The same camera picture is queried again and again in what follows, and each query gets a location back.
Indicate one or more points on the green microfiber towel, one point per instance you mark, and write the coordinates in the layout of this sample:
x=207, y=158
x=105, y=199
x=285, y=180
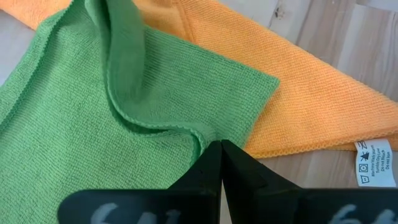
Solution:
x=62, y=124

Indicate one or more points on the orange microfiber towel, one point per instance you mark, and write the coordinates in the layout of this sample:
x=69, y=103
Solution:
x=311, y=93

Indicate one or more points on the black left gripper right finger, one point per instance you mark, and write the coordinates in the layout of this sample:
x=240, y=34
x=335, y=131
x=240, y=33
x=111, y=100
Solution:
x=280, y=208

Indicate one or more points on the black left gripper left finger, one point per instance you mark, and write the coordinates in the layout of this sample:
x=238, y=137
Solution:
x=186, y=205

